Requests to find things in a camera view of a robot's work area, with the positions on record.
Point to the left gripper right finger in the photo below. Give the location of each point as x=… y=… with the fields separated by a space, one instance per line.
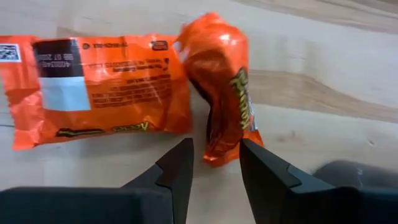
x=267 y=186

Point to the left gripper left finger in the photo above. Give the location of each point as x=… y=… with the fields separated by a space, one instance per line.
x=182 y=174

